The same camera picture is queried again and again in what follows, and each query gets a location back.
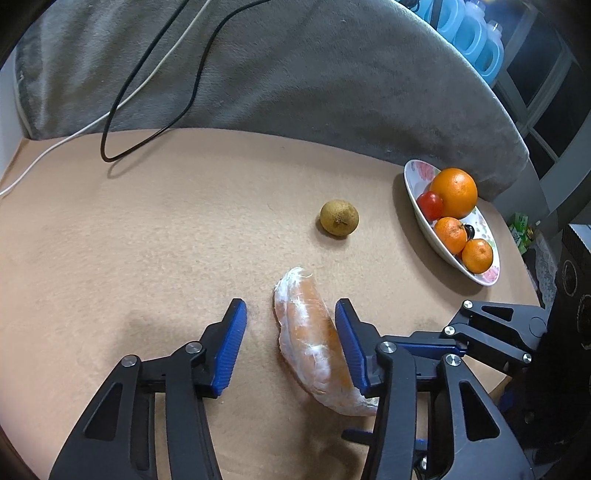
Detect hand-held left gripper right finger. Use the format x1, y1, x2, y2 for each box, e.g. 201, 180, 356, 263
335, 298, 536, 480

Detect black cable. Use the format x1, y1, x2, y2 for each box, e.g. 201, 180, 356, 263
100, 0, 236, 163

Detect large red tomato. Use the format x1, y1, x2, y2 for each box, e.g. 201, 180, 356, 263
417, 191, 444, 221

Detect green packet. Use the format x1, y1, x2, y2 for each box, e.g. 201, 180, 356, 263
508, 212, 536, 254

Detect white cable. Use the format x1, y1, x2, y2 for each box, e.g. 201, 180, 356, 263
0, 0, 190, 197

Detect brown round fruit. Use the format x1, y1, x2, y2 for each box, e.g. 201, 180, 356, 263
320, 199, 360, 237

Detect white floral plate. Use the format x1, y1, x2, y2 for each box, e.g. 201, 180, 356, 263
404, 159, 501, 287

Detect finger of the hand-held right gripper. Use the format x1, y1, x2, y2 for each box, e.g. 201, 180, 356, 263
397, 300, 551, 366
342, 428, 430, 468

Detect peeled pomelo segment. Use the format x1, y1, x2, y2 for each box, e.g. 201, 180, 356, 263
273, 266, 380, 417

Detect grey blanket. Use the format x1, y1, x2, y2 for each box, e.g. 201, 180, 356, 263
14, 0, 529, 199

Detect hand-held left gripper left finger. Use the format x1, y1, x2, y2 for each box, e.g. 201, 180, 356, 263
48, 298, 247, 480

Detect small mandarin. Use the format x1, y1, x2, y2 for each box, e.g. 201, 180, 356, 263
433, 216, 468, 256
462, 239, 494, 273

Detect large orange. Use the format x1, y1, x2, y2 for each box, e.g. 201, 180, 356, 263
430, 168, 478, 219

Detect dark grid shelf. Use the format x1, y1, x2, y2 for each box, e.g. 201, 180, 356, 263
492, 0, 591, 222

